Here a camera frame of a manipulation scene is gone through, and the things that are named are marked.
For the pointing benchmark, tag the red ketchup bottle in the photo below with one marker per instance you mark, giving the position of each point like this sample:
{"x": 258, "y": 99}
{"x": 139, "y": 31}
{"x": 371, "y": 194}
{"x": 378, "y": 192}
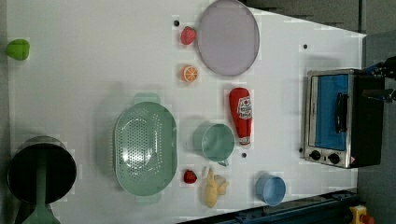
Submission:
{"x": 241, "y": 110}

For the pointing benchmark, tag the green oval strainer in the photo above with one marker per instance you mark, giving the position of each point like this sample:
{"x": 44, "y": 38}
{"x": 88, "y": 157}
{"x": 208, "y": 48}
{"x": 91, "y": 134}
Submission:
{"x": 145, "y": 148}

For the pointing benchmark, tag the green mug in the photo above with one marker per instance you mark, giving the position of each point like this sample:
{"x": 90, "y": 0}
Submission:
{"x": 215, "y": 141}

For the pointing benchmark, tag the orange slice toy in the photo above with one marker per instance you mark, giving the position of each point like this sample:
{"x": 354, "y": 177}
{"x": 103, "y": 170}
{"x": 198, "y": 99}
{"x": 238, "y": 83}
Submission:
{"x": 189, "y": 73}

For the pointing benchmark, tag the red strawberry toy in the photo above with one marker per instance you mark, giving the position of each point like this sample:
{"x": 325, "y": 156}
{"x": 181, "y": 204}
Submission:
{"x": 189, "y": 177}

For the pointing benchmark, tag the pink strawberry toy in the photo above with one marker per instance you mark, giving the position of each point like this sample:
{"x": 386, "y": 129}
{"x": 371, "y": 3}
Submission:
{"x": 187, "y": 36}

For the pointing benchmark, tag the grey round plate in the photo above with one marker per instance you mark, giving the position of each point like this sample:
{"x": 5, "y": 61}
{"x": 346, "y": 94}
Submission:
{"x": 228, "y": 38}

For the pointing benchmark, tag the blue cup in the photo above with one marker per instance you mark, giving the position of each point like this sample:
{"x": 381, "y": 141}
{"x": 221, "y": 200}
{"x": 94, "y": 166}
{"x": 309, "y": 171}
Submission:
{"x": 270, "y": 189}

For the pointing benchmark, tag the silver toaster oven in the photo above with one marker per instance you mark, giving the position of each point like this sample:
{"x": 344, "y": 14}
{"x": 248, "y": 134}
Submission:
{"x": 344, "y": 118}

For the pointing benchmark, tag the black cooking pot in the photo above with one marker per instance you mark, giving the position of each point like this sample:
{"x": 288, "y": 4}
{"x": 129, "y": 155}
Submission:
{"x": 61, "y": 170}

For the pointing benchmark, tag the green ladle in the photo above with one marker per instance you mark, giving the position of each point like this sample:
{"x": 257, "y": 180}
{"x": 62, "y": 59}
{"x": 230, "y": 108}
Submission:
{"x": 41, "y": 214}

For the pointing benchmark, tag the green pepper toy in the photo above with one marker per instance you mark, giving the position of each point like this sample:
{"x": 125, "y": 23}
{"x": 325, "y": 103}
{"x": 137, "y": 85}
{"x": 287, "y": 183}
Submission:
{"x": 18, "y": 49}

